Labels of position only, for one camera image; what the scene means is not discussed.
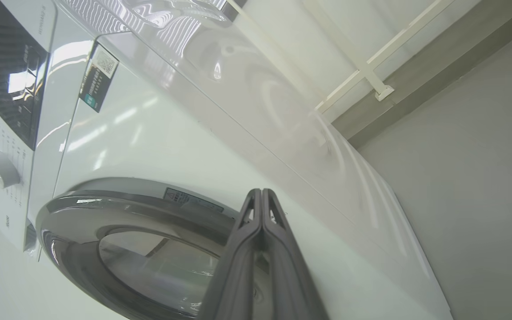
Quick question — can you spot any white wall rail frame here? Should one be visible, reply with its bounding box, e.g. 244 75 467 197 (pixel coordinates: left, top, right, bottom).
225 0 456 115

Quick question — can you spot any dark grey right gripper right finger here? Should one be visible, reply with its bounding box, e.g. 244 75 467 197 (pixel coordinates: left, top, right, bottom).
262 188 330 320

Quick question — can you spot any white front-load washing machine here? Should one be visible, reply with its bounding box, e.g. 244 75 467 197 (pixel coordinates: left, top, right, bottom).
0 0 454 320

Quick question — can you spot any white round control knob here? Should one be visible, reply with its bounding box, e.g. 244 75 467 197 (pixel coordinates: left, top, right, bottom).
0 152 21 188

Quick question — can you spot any grey warning sticker strip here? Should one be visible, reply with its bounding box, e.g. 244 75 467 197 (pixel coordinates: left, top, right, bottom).
164 187 224 213

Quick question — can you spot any black control display panel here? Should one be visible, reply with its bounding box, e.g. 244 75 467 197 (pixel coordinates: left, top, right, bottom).
0 0 50 151

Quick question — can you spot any round glass washing machine door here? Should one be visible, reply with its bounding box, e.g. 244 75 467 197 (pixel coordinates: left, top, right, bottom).
36 177 269 320

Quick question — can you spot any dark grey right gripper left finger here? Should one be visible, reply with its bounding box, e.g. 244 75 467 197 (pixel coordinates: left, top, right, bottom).
197 189 264 320

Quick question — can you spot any black QR code sticker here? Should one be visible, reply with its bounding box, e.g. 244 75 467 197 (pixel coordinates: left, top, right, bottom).
79 44 120 113

